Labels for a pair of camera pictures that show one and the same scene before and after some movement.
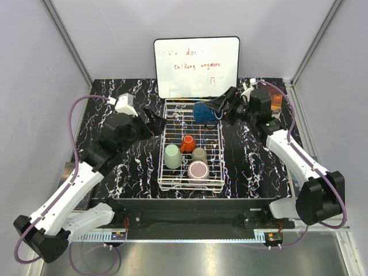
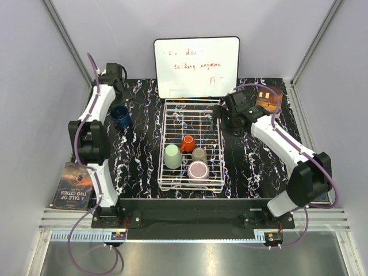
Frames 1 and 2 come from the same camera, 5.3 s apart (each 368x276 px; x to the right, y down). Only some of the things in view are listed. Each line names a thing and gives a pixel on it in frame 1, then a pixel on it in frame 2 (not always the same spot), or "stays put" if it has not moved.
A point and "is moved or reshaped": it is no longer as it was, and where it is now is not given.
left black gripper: [156, 126] to [127, 94]
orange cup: [188, 144] stays put
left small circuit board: [118, 235] stays put
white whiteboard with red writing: [196, 66] stays put
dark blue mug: [204, 114] is moved or reshaped
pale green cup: [173, 157] stays put
